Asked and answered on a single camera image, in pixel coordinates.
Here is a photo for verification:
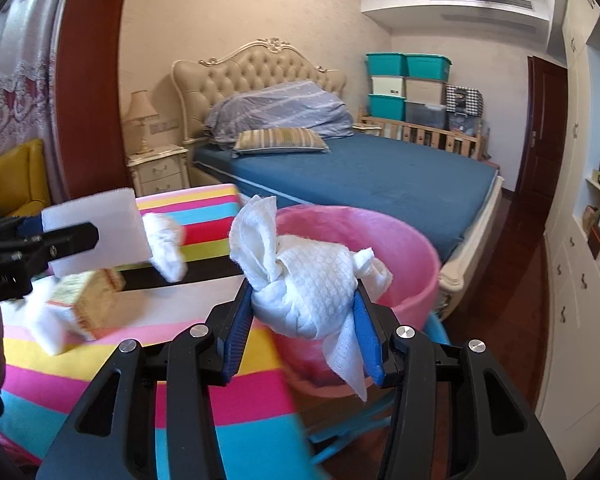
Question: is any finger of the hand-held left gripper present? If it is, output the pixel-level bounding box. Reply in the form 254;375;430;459
14;223;102;275
0;214;45;240

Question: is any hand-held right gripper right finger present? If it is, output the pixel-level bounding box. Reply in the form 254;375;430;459
352;284;566;480

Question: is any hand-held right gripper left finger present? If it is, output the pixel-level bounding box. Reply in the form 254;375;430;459
37;276;254;480

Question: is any white foam block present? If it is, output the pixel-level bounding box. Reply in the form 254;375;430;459
41;187;153;277

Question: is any white paper towel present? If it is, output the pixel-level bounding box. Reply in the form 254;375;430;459
228;195;393;402

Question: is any pink trash bin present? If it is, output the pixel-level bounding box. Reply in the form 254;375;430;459
267;204;441;398

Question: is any yellow chair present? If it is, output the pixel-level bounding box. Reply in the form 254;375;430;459
0;139;51;218

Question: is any yellow patterned cardboard box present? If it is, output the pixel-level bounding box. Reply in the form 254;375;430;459
47;267;127;343

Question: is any white foam piece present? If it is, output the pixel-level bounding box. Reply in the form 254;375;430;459
24;302;81;357

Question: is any light blue plastic stool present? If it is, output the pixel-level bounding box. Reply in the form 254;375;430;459
304;310;452;447

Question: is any white crumpled tissue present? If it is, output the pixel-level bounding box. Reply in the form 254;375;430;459
140;212;189;283

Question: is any striped colourful tablecloth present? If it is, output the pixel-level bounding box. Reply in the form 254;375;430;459
0;184;326;480

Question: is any cream nightstand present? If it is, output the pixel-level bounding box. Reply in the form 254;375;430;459
125;145;190;197

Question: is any pink lace curtain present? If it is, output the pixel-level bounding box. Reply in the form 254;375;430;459
0;0;68;201

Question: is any cream table lamp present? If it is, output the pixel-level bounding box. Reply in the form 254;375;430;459
125;91;157;155

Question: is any brown wooden panel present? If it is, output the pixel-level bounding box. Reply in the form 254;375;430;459
55;0;137;201

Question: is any bed with blue sheet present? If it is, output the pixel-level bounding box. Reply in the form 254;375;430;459
190;132;503;321

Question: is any white wardrobe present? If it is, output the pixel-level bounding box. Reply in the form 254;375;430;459
535;0;600;423

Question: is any grey striped pillow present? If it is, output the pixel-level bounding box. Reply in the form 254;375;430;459
203;80;355;148

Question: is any clear grey storage box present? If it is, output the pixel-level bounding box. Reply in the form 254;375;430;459
405;101;449;129

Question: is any teal storage box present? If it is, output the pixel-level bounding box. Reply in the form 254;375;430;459
369;94;407;121
366;52;407;79
405;54;452;82

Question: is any beige tufted headboard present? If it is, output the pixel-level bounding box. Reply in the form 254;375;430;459
171;37;348;146

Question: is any white storage box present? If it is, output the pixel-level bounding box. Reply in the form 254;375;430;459
371;76;407;97

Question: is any beige storage box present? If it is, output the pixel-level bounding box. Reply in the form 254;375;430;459
405;77;449;104

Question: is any checkered bag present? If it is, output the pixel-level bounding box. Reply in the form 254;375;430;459
446;85;483;114

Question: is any brown wooden door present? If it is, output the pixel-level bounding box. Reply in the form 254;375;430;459
517;56;569;196

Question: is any ceiling air vent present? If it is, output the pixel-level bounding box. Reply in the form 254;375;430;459
429;0;535;11

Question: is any wooden crib rail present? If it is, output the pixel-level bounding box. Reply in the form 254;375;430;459
357;107;487;161

